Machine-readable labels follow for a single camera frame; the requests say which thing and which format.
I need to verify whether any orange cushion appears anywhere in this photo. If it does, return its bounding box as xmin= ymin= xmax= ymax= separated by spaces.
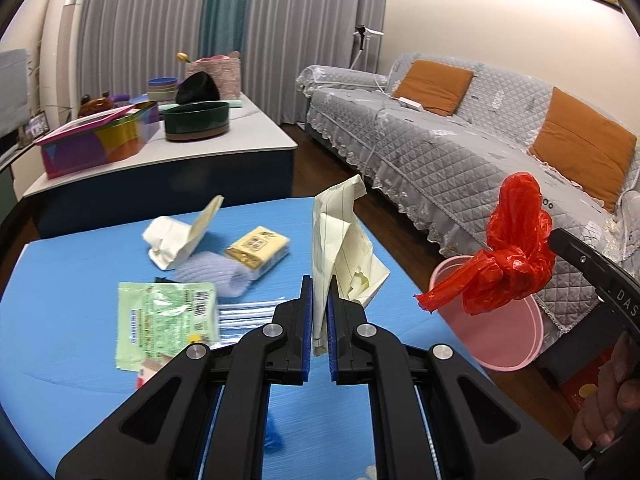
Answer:
xmin=528 ymin=86 xmax=637 ymax=212
xmin=393 ymin=59 xmax=475 ymax=117

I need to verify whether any white carton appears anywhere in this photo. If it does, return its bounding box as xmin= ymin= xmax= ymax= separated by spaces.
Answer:
xmin=142 ymin=195 xmax=225 ymax=272

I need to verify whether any colourful tin box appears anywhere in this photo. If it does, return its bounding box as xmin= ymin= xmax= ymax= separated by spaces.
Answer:
xmin=39 ymin=101 xmax=162 ymax=180

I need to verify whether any grey cloth cover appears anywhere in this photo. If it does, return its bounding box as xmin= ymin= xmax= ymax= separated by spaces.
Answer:
xmin=0 ymin=49 xmax=28 ymax=136

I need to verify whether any white cable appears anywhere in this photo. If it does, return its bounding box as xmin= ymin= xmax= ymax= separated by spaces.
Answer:
xmin=365 ymin=72 xmax=401 ymax=176

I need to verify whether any person's right hand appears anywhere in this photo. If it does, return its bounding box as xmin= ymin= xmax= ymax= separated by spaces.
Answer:
xmin=570 ymin=332 xmax=640 ymax=453

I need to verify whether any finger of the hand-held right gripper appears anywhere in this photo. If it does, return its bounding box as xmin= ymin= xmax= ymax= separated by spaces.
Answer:
xmin=549 ymin=228 xmax=611 ymax=291

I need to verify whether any white and blue coffee table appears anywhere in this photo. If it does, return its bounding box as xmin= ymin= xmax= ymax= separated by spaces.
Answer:
xmin=22 ymin=92 xmax=299 ymax=241

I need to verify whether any pink quilted basket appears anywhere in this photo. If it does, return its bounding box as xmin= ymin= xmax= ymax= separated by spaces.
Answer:
xmin=185 ymin=52 xmax=243 ymax=101

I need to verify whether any grey quilted sofa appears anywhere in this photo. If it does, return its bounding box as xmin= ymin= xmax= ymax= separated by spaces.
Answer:
xmin=296 ymin=52 xmax=640 ymax=356

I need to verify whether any white standing air conditioner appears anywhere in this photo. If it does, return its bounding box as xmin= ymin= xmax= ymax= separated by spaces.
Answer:
xmin=39 ymin=0 xmax=91 ymax=126

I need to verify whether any yellow tissue pack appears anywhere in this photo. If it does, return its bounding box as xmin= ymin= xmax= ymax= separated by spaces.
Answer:
xmin=223 ymin=226 xmax=291 ymax=277

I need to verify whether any green printed packet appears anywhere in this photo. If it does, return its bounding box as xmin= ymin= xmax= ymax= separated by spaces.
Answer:
xmin=115 ymin=281 xmax=220 ymax=372

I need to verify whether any cream lined paper sheet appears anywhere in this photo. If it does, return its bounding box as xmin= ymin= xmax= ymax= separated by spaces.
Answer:
xmin=311 ymin=174 xmax=392 ymax=358

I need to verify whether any red plastic bag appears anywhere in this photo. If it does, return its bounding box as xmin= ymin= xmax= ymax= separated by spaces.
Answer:
xmin=414 ymin=171 xmax=558 ymax=317

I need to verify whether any blue foam mat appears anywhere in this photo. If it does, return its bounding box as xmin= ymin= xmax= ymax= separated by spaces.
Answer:
xmin=0 ymin=195 xmax=488 ymax=480

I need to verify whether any white floor stand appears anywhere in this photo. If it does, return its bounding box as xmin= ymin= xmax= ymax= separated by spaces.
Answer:
xmin=350 ymin=25 xmax=385 ymax=71

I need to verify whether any stack of coloured bowls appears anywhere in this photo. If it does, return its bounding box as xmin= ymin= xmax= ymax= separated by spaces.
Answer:
xmin=146 ymin=77 xmax=180 ymax=103

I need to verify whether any pink rimmed tin lid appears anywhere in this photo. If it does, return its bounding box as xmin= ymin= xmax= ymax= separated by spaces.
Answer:
xmin=36 ymin=104 xmax=151 ymax=147

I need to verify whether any black round bowl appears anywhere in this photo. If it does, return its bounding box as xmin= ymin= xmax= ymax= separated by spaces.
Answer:
xmin=175 ymin=72 xmax=221 ymax=106

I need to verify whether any small photo frame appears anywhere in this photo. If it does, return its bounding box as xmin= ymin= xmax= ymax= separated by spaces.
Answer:
xmin=20 ymin=114 xmax=50 ymax=143

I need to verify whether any pink plastic bin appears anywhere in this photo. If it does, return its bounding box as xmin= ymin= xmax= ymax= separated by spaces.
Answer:
xmin=434 ymin=255 xmax=545 ymax=372

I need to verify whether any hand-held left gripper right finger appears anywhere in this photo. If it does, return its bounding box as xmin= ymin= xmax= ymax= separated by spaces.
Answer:
xmin=327 ymin=276 xmax=586 ymax=480

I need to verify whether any dark green cabinet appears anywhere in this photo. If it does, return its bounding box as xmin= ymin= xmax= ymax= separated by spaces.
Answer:
xmin=0 ymin=165 xmax=16 ymax=226

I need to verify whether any red printed packet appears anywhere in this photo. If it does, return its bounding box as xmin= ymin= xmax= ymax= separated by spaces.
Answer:
xmin=562 ymin=364 xmax=601 ymax=413

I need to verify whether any clear plastic wrapper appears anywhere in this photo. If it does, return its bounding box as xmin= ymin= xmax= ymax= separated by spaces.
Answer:
xmin=207 ymin=300 xmax=281 ymax=351

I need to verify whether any teal curtain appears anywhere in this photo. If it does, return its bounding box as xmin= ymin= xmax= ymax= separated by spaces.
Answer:
xmin=200 ymin=0 xmax=253 ymax=61

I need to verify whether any grey curtain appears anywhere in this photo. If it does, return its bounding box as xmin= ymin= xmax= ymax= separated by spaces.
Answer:
xmin=240 ymin=0 xmax=391 ymax=126
xmin=80 ymin=0 xmax=211 ymax=92

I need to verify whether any dark green round bowl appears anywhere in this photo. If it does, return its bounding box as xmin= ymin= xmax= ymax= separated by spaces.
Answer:
xmin=163 ymin=101 xmax=231 ymax=142

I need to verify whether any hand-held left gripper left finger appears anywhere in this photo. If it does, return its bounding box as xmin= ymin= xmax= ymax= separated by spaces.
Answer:
xmin=55 ymin=275 xmax=315 ymax=480

